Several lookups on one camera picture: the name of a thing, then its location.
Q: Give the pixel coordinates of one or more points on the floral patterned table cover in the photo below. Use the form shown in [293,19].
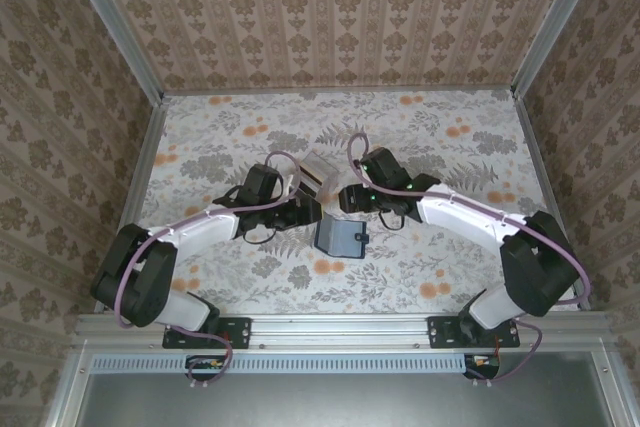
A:
[400,272]

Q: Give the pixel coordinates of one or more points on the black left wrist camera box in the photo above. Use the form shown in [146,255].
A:
[293,212]

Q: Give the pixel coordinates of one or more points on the blue card holder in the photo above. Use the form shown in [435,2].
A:
[340,239]

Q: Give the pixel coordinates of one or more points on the grey metal panel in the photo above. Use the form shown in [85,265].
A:
[340,402]

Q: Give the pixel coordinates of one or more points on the aluminium frame post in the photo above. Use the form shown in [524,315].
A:
[555,22]
[117,22]

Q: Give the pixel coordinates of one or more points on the aluminium table end rail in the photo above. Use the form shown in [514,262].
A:
[340,92]

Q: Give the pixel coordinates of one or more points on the aluminium table side rail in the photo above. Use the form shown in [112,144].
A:
[537,157]
[140,162]

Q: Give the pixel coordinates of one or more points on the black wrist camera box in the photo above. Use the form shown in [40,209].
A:
[356,198]
[293,212]

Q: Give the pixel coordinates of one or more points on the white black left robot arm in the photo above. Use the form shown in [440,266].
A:
[200,237]

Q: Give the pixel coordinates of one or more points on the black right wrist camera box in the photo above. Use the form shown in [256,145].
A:
[356,198]

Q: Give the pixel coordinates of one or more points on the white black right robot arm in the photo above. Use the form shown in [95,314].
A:
[460,219]

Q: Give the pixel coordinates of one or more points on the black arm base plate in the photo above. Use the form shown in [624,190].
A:
[445,332]
[235,332]

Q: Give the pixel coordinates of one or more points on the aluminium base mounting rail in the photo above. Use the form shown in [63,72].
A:
[340,332]

